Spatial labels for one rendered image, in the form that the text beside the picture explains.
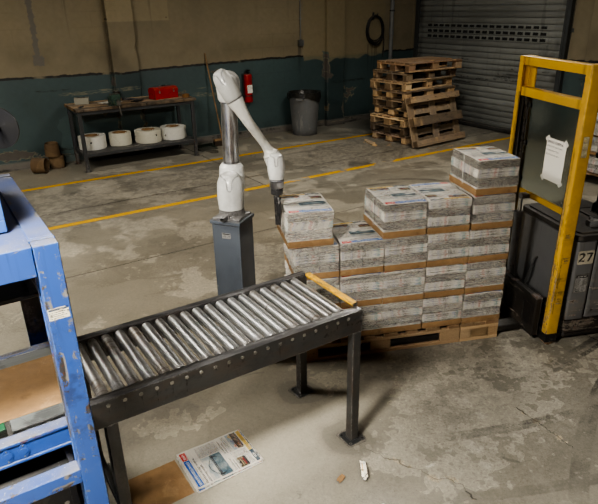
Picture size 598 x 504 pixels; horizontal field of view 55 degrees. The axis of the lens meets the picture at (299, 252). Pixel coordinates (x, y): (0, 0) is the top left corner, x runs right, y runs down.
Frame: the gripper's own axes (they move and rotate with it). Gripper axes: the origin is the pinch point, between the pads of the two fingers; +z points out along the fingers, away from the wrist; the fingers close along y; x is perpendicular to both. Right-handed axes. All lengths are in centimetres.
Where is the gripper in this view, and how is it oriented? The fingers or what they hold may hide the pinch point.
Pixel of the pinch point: (277, 219)
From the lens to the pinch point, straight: 360.7
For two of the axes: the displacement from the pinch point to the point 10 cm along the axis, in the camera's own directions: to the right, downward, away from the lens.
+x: -9.8, 0.9, -1.8
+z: 0.1, 9.2, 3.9
